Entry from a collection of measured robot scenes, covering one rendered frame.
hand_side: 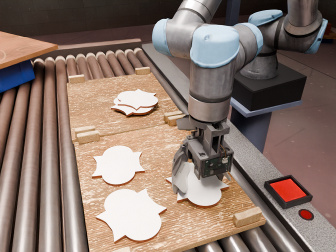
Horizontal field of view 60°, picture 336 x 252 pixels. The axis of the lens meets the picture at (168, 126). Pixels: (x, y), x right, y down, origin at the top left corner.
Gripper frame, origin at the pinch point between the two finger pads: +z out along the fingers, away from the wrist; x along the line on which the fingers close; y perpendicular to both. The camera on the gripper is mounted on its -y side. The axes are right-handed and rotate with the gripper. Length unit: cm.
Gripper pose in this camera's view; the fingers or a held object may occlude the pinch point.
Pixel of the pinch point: (197, 182)
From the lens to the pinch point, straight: 68.7
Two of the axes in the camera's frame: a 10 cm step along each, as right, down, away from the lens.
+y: 3.4, 5.3, -7.8
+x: 9.4, -1.8, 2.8
